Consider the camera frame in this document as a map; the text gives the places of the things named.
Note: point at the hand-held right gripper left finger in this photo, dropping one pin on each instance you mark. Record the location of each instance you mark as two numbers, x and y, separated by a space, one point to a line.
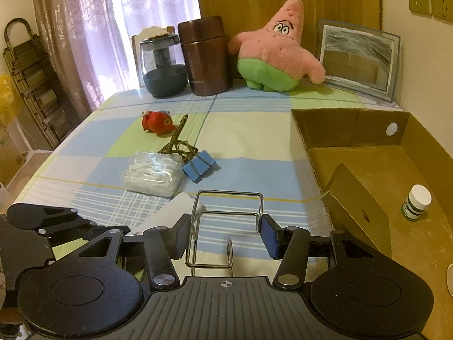
182 235

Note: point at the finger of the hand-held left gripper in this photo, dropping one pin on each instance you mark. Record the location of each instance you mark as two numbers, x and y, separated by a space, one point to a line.
63 223

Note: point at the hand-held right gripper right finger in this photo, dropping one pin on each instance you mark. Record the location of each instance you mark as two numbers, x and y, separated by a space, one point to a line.
269 237

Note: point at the grey box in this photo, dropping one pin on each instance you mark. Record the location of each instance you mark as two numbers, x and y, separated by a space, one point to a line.
354 202

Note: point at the gold brown hair claw clip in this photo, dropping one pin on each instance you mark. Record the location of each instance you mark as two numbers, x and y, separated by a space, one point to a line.
178 131

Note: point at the brown cardboard box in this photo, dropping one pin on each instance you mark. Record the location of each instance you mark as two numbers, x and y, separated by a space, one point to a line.
417 241

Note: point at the small white striped bottle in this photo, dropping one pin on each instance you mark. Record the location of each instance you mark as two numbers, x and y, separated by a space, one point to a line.
417 202

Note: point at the blue binder clip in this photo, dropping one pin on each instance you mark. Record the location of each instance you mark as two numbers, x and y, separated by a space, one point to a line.
196 171

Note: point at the clear box of floss picks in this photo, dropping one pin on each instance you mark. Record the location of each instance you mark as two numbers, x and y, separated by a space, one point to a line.
152 175

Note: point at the brown cardboard carton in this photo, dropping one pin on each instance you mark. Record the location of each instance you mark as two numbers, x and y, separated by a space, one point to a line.
9 148

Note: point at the checked tablecloth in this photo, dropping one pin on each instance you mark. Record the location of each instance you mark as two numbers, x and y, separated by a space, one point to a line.
247 141

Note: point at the red toy figure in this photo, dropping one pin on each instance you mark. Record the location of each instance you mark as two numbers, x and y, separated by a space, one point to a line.
159 124

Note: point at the yellow plastic bag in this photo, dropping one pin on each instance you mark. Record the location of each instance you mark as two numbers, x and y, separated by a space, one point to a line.
5 99

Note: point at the folding step ladder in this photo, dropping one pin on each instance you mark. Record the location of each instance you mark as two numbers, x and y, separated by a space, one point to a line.
32 78

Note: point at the glass teapot with dark base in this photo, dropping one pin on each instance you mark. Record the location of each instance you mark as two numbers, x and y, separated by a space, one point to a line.
164 81

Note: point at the brown metal thermos jar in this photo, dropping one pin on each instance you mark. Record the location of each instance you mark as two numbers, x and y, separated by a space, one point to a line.
207 60

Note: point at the pink star plush toy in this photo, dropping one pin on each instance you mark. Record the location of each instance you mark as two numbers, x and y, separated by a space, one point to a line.
272 53

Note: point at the cream wooden chair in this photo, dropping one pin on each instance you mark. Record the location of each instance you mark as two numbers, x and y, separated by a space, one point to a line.
136 42

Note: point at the lilac lace curtain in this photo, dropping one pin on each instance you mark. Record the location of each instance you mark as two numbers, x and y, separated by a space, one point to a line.
88 24

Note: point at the glass picture frame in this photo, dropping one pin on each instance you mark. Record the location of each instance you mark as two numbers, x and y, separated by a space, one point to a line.
357 60

